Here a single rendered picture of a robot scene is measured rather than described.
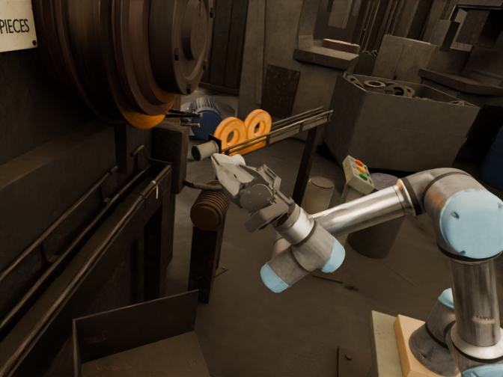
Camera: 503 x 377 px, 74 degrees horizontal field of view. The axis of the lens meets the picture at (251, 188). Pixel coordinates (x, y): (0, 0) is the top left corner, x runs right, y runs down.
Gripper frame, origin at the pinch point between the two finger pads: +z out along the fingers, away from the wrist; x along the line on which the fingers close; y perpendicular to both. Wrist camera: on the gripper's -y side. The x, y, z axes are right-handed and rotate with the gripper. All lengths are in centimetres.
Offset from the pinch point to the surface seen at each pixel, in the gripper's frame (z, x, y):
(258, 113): -7, -11, 76
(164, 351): -15.4, -24.8, -22.7
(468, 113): -145, 62, 235
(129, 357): -10.8, -27.7, -25.5
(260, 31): 25, -20, 290
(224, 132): -1, -21, 61
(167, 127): 14.3, -23.7, 38.7
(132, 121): 17.9, -9.4, 5.8
